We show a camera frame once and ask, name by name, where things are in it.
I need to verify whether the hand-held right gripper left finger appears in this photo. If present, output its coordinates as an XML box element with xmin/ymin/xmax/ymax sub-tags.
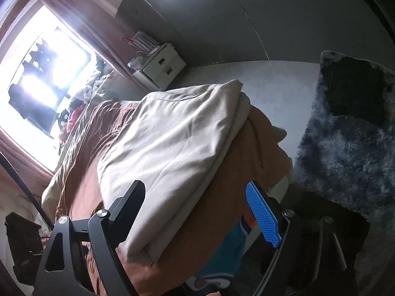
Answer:
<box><xmin>32</xmin><ymin>179</ymin><xmax>146</xmax><ymax>296</ymax></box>

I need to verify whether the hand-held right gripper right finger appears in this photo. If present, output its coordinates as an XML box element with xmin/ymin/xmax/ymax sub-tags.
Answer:
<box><xmin>245</xmin><ymin>181</ymin><xmax>351</xmax><ymax>296</ymax></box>

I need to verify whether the beige zip jacket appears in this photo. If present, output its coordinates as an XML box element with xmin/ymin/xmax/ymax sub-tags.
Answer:
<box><xmin>97</xmin><ymin>79</ymin><xmax>252</xmax><ymax>267</ymax></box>

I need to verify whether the pile of clothes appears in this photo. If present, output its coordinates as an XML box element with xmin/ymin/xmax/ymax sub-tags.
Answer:
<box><xmin>59</xmin><ymin>65</ymin><xmax>115</xmax><ymax>136</ymax></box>

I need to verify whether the teal cartoon printed sheet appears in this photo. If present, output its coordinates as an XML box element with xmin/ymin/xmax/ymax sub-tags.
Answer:
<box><xmin>185</xmin><ymin>203</ymin><xmax>269</xmax><ymax>296</ymax></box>

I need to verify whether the dark cloth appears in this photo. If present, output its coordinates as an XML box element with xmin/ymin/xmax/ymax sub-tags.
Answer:
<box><xmin>237</xmin><ymin>185</ymin><xmax>371</xmax><ymax>296</ymax></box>

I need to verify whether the bed with brown sheet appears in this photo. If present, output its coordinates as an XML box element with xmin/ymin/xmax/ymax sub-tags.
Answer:
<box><xmin>41</xmin><ymin>99</ymin><xmax>294</xmax><ymax>296</ymax></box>

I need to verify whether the beige brown duvet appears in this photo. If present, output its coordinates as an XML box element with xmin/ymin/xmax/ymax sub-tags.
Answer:
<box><xmin>41</xmin><ymin>99</ymin><xmax>118</xmax><ymax>213</ymax></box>

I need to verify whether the shaggy blue grey rug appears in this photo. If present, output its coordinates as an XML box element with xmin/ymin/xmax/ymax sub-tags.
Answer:
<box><xmin>293</xmin><ymin>49</ymin><xmax>395</xmax><ymax>222</ymax></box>

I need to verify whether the pink curtain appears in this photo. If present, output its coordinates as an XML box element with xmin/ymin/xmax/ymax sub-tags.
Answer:
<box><xmin>43</xmin><ymin>0</ymin><xmax>145</xmax><ymax>77</ymax></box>
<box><xmin>0</xmin><ymin>129</ymin><xmax>58</xmax><ymax>198</ymax></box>

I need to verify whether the pink cloth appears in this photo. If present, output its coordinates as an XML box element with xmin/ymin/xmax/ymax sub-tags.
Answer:
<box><xmin>66</xmin><ymin>103</ymin><xmax>86</xmax><ymax>130</ymax></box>

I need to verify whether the black bag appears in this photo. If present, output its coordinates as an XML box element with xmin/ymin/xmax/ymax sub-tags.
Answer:
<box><xmin>4</xmin><ymin>212</ymin><xmax>44</xmax><ymax>284</ymax></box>

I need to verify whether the white nightstand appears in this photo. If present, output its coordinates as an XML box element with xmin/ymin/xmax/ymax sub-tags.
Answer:
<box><xmin>133</xmin><ymin>43</ymin><xmax>187</xmax><ymax>91</ymax></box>

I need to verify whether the black cloth on rug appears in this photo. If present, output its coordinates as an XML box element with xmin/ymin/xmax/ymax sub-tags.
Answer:
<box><xmin>321</xmin><ymin>58</ymin><xmax>394</xmax><ymax>124</ymax></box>

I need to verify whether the bright window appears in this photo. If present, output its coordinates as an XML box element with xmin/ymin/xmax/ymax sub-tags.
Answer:
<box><xmin>0</xmin><ymin>4</ymin><xmax>96</xmax><ymax>173</ymax></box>

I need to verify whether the white pink rack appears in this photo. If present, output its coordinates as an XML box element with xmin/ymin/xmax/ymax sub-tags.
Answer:
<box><xmin>123</xmin><ymin>31</ymin><xmax>158</xmax><ymax>55</ymax></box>

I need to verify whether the grey wardrobe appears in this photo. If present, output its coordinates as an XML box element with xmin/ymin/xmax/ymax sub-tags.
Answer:
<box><xmin>116</xmin><ymin>0</ymin><xmax>395</xmax><ymax>68</ymax></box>

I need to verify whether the black cable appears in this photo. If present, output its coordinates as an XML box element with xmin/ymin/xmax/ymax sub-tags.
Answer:
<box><xmin>0</xmin><ymin>153</ymin><xmax>55</xmax><ymax>226</ymax></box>

